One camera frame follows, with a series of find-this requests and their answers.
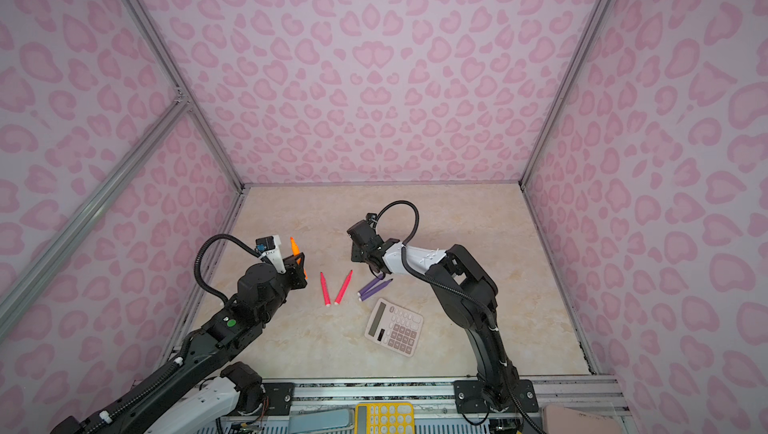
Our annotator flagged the orange highlighter pen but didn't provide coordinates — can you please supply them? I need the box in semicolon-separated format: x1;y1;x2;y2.
290;237;307;286

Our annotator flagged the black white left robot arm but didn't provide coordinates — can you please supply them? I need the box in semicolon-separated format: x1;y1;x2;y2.
52;253;307;433

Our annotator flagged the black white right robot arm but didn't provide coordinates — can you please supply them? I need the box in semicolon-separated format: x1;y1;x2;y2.
347;220;543;433

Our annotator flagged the pink highlighter pen left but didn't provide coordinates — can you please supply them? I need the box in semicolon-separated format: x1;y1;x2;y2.
320;272;332;306

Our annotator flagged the pink highlighter pen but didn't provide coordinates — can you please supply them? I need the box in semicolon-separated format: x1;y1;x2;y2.
334;269;354;305
320;272;332;306

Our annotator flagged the purple highlighter pen upper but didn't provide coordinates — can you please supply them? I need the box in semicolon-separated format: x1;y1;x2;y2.
358;276;386;297

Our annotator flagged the purple highlighter pen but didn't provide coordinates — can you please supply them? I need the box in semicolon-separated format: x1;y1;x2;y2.
358;276;386;297
359;279;392;301

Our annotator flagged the pink highlighter pen right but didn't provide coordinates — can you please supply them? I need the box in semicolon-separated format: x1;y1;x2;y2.
334;269;354;305

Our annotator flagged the purple highlighter pen lower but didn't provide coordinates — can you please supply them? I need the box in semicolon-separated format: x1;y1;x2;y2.
359;279;392;301

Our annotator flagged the pink white calculator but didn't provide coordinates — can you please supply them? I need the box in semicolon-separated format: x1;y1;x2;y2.
364;298;424;357

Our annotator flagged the grey blue case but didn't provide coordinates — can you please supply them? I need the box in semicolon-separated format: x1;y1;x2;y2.
287;408;354;434

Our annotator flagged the yellow calculator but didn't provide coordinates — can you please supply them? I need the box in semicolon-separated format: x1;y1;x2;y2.
354;402;416;434

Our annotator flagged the pink box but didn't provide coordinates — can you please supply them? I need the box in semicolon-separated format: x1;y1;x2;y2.
542;405;623;434

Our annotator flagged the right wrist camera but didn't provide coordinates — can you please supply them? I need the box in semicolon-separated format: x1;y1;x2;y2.
366;213;379;229

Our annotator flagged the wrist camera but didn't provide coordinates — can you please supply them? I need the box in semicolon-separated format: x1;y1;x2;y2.
255;235;286;274
366;213;379;229

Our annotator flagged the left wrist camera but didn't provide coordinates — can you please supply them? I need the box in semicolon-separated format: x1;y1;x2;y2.
255;235;286;274

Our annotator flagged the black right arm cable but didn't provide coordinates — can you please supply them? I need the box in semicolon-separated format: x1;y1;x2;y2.
374;199;547;434

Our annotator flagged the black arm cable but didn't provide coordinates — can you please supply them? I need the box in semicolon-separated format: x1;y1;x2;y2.
77;234;262;434
374;199;547;434

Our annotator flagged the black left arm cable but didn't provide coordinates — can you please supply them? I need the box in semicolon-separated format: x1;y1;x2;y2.
77;234;262;434

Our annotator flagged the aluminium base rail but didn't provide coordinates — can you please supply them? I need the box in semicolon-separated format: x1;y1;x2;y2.
179;376;631;434

